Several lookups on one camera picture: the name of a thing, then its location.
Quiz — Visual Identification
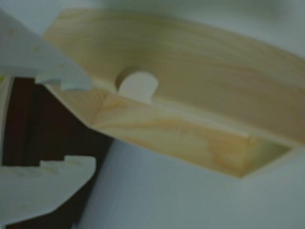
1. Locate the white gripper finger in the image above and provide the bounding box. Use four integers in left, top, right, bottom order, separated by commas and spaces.
0, 8, 92, 91
0, 155, 97, 227

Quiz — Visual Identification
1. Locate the light wooden box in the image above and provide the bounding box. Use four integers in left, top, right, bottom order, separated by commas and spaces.
41, 8, 305, 179

